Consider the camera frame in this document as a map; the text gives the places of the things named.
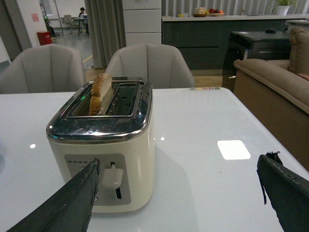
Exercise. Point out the white potted plant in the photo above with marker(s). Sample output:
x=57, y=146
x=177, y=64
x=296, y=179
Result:
x=281, y=7

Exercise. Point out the grey upholstered chair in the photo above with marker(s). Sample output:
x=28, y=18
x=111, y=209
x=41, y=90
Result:
x=43, y=69
x=163, y=65

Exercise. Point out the right grey upholstered chair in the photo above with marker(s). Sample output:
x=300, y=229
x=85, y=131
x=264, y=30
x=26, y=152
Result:
x=163, y=65

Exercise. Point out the seated person in background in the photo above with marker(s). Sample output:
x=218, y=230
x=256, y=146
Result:
x=83, y=15

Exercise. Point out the black computer mouse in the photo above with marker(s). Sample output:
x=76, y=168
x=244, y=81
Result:
x=271, y=31

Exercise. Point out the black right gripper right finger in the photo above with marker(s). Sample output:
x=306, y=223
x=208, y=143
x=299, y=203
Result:
x=287, y=191

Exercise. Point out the woven basket on counter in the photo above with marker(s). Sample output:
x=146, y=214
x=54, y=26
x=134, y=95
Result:
x=200, y=12

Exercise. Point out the beige sofa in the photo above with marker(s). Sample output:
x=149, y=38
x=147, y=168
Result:
x=277, y=93

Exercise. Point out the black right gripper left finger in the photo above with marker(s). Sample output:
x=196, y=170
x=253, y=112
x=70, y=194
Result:
x=69, y=209

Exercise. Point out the grey curtain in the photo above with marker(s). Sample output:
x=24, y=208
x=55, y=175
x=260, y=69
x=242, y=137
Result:
x=107, y=29

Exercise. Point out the left grey upholstered chair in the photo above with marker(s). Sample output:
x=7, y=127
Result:
x=43, y=69

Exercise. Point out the fruit bowl on counter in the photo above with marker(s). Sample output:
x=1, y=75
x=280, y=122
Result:
x=216, y=12

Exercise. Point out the white drawer cabinet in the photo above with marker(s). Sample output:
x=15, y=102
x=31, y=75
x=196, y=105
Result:
x=142, y=21

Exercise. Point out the slice of brown bread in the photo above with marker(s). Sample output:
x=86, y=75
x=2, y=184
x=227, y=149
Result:
x=101, y=95

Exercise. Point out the dark grey counter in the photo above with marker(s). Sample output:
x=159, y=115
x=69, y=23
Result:
x=203, y=41

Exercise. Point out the cream two-slot toaster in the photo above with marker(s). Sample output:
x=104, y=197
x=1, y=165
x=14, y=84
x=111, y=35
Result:
x=119, y=135

